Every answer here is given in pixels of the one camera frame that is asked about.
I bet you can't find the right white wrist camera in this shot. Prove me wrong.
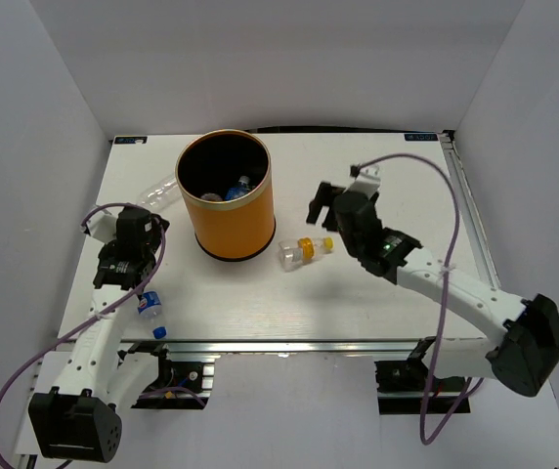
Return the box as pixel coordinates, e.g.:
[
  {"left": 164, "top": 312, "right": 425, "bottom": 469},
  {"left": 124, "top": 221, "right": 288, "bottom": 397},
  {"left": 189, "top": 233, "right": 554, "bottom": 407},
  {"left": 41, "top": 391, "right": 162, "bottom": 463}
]
[{"left": 347, "top": 164, "right": 381, "bottom": 199}]

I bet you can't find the orange cylindrical bin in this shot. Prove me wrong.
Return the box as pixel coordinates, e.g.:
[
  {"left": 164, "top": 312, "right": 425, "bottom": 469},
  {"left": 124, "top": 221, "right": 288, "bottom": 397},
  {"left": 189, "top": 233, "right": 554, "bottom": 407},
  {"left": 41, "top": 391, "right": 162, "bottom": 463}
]
[{"left": 175, "top": 129, "right": 277, "bottom": 262}]

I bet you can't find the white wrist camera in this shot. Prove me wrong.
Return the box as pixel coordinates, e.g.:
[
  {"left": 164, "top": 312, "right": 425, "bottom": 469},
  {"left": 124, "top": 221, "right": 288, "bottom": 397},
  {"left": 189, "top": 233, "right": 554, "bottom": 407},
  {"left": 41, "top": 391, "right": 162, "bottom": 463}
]
[
  {"left": 347, "top": 164, "right": 381, "bottom": 199},
  {"left": 80, "top": 208, "right": 116, "bottom": 244}
]

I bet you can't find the blue label blue cap bottle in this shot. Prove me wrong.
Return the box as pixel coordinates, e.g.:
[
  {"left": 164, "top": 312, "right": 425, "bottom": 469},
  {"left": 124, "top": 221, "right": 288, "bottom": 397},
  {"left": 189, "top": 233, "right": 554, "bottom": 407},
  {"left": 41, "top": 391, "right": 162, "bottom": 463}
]
[{"left": 137, "top": 290, "right": 167, "bottom": 340}]

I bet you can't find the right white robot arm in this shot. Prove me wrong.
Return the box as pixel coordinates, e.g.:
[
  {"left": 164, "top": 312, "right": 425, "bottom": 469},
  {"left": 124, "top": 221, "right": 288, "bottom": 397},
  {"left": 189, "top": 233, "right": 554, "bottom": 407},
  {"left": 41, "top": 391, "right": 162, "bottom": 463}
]
[{"left": 306, "top": 182, "right": 559, "bottom": 397}]

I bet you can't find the aluminium table rail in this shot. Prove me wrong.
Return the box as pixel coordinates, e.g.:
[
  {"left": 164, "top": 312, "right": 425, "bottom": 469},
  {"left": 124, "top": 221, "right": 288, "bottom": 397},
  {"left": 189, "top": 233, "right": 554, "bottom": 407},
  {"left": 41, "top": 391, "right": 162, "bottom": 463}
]
[
  {"left": 57, "top": 337, "right": 437, "bottom": 358},
  {"left": 438, "top": 130, "right": 501, "bottom": 290}
]

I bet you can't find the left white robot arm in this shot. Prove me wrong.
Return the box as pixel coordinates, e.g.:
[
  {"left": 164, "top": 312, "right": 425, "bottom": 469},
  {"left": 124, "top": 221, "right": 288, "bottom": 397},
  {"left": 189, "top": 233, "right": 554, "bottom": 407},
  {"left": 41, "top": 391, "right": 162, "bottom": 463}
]
[{"left": 27, "top": 203, "right": 174, "bottom": 463}]

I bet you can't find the red label red cap bottle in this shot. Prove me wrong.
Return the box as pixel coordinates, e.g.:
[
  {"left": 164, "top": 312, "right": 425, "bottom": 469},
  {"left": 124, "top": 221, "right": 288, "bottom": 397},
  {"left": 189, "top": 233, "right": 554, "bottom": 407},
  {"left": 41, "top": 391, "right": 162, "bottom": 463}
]
[{"left": 201, "top": 192, "right": 223, "bottom": 202}]

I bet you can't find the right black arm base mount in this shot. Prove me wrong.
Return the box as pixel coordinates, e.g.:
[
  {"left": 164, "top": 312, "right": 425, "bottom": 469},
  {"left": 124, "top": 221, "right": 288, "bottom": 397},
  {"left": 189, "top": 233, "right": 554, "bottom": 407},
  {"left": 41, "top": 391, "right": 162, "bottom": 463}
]
[{"left": 375, "top": 336, "right": 465, "bottom": 415}]

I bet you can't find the blue bottle inside bin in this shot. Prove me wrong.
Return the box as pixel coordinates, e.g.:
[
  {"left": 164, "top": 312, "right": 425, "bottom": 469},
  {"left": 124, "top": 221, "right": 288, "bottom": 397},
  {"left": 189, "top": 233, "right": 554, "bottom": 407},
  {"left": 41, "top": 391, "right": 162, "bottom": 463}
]
[{"left": 225, "top": 176, "right": 251, "bottom": 201}]

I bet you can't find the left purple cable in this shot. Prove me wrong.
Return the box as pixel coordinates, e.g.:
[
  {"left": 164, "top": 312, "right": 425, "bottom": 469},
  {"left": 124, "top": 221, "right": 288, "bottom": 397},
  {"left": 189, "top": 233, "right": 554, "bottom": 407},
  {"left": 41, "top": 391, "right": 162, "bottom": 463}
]
[{"left": 0, "top": 202, "right": 168, "bottom": 468}]

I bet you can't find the orange label yellow cap bottle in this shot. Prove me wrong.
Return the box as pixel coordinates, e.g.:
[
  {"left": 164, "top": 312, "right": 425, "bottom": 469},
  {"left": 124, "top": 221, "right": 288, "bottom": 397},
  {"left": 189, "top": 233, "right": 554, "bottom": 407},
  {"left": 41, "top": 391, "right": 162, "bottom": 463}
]
[{"left": 279, "top": 236, "right": 334, "bottom": 272}]

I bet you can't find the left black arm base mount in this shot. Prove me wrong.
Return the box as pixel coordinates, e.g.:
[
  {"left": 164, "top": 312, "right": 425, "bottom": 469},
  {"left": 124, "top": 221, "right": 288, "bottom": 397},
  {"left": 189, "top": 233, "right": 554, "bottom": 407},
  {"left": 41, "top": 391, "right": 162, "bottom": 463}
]
[{"left": 117, "top": 341, "right": 214, "bottom": 410}]

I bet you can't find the right aluminium table rail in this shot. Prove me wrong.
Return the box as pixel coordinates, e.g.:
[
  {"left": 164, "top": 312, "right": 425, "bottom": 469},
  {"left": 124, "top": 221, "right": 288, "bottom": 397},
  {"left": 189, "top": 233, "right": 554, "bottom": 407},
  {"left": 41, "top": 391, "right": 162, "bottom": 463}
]
[{"left": 438, "top": 130, "right": 501, "bottom": 290}]

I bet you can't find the front aluminium table rail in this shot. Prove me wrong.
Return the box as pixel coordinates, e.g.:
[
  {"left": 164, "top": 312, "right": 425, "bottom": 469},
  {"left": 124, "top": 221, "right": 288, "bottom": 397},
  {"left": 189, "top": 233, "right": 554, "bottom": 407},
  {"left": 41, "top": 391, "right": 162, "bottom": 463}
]
[{"left": 57, "top": 337, "right": 437, "bottom": 358}]

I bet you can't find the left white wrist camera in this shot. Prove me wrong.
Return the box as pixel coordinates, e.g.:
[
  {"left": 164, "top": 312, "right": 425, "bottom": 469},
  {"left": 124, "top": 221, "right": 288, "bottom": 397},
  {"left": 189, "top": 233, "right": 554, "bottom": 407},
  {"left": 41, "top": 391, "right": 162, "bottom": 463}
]
[{"left": 80, "top": 208, "right": 116, "bottom": 244}]

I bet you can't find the clear crushed plastic bottle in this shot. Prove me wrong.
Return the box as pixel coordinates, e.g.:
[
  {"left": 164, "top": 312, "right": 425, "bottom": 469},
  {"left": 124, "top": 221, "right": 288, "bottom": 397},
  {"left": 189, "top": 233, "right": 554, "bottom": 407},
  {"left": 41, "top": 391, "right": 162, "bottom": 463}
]
[{"left": 136, "top": 175, "right": 182, "bottom": 213}]

